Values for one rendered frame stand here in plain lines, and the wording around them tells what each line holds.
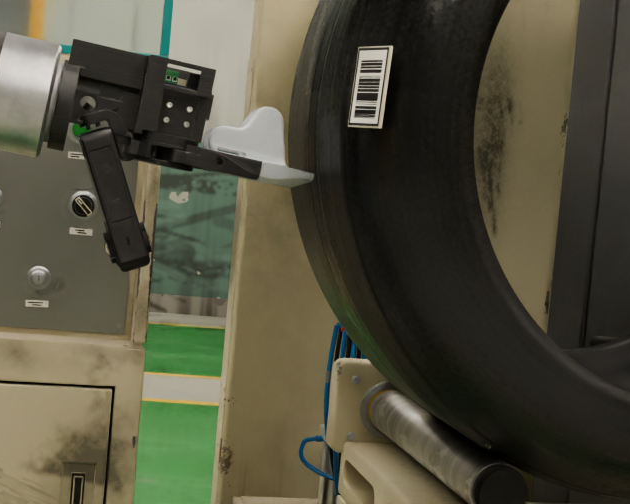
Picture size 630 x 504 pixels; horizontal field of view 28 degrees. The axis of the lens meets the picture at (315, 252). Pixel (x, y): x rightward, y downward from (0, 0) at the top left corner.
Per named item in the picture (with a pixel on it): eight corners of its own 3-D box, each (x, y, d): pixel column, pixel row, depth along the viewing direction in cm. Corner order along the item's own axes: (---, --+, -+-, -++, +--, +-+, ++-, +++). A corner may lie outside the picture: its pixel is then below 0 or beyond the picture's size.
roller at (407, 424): (376, 381, 132) (414, 396, 133) (360, 421, 132) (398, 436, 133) (488, 457, 98) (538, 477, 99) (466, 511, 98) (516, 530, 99)
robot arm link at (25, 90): (-19, 145, 93) (-13, 147, 102) (47, 160, 94) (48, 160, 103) (5, 26, 92) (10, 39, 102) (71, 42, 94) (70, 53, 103)
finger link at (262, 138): (332, 120, 99) (219, 93, 97) (317, 193, 100) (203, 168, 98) (324, 121, 102) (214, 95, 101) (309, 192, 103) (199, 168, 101)
